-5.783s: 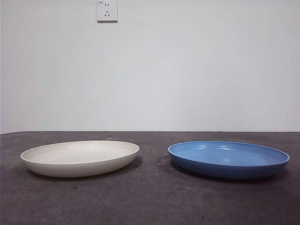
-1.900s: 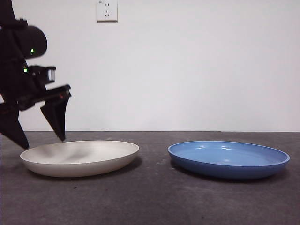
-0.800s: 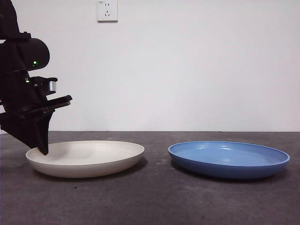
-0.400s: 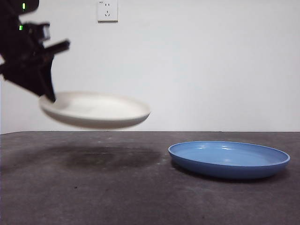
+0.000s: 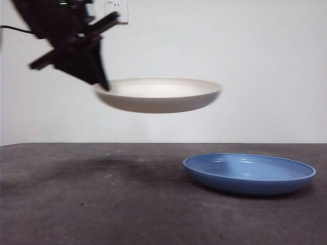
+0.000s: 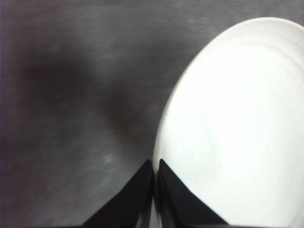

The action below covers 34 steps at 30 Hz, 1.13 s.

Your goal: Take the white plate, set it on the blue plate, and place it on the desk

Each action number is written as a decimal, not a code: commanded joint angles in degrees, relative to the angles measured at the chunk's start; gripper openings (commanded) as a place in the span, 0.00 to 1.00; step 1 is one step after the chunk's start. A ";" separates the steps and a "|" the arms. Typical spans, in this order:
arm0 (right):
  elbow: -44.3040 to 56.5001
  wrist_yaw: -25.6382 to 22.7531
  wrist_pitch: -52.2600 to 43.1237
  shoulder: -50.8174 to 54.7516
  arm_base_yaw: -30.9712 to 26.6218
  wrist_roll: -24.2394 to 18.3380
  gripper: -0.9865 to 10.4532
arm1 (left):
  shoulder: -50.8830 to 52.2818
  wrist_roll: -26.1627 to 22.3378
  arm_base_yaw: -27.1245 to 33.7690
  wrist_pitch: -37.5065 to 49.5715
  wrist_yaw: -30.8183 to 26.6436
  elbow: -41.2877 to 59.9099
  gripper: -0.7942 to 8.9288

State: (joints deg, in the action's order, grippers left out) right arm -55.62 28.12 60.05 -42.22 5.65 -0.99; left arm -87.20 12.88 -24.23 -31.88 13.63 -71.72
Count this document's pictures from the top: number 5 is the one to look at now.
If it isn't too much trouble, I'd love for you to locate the white round plate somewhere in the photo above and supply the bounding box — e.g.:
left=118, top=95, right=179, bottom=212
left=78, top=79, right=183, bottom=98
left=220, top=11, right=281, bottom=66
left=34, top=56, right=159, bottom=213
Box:
left=92, top=77, right=223, bottom=114

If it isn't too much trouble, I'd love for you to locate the blue round plate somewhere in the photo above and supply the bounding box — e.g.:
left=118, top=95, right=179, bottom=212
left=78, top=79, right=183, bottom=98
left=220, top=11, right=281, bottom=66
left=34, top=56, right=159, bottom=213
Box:
left=182, top=153, right=317, bottom=197

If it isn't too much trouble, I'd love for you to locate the white wall power socket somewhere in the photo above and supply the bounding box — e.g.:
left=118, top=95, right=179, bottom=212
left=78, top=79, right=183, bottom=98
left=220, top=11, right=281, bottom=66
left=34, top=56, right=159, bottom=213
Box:
left=106, top=0, right=129, bottom=26

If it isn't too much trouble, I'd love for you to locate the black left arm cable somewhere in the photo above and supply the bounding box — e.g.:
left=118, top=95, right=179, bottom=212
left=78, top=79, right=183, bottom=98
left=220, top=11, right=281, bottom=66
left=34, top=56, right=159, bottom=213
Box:
left=0, top=24, right=36, bottom=34

